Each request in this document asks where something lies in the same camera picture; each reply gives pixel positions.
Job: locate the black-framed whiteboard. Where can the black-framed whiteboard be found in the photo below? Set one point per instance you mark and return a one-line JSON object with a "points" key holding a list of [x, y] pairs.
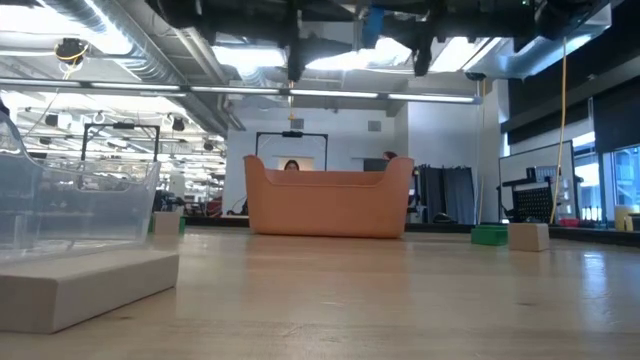
{"points": [[515, 165]]}

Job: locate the orange plastic bin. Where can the orange plastic bin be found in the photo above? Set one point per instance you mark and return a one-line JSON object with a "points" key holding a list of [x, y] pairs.
{"points": [[325, 210]]}

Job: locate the black pegboard cart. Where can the black pegboard cart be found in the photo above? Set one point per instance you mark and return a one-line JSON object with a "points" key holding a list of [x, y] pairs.
{"points": [[532, 202]]}

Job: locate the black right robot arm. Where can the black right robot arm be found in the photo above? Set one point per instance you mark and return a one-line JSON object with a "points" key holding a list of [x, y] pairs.
{"points": [[500, 17]]}

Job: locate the dark ceiling camera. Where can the dark ceiling camera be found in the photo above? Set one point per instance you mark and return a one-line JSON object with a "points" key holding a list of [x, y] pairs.
{"points": [[475, 76]]}

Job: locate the person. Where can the person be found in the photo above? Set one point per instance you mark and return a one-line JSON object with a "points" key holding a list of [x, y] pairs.
{"points": [[390, 156], [291, 166]]}

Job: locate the black monitor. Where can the black monitor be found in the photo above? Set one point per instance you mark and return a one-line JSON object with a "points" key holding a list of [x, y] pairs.
{"points": [[374, 165]]}

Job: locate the black aluminium table frame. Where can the black aluminium table frame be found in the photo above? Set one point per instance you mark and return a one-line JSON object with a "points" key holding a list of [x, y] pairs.
{"points": [[220, 221]]}

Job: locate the long linear ceiling light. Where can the long linear ceiling light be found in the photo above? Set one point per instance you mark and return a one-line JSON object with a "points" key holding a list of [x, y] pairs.
{"points": [[330, 93]]}

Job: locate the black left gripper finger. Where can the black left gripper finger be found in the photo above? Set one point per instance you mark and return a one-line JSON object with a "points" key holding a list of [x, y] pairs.
{"points": [[320, 47], [330, 11]]}

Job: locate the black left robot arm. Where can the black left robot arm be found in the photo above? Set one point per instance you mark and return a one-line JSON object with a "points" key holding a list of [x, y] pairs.
{"points": [[225, 10]]}

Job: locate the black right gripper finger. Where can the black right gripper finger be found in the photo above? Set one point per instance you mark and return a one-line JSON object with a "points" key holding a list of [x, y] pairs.
{"points": [[400, 9], [404, 35]]}

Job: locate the red tray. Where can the red tray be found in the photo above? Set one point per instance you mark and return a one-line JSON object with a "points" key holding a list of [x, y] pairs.
{"points": [[569, 223]]}

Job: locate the yellow container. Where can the yellow container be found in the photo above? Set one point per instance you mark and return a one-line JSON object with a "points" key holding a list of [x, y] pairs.
{"points": [[623, 219]]}

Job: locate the dark grey curtain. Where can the dark grey curtain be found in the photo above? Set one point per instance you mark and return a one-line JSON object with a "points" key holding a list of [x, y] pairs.
{"points": [[450, 195]]}

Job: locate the plain wooden block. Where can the plain wooden block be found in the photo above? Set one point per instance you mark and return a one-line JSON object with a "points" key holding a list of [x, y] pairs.
{"points": [[528, 237], [167, 224], [75, 290]]}

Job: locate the grey square wall panel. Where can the grey square wall panel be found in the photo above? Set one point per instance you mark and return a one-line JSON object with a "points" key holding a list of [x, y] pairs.
{"points": [[374, 125], [297, 124]]}

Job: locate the black window blind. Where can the black window blind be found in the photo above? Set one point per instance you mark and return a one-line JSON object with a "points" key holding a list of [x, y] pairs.
{"points": [[617, 125]]}

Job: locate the black rig frame with camera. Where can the black rig frame with camera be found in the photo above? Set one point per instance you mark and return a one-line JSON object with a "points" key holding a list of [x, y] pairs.
{"points": [[122, 125], [292, 134]]}

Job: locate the clear plastic bin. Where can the clear plastic bin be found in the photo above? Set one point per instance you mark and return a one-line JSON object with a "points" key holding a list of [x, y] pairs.
{"points": [[75, 210]]}

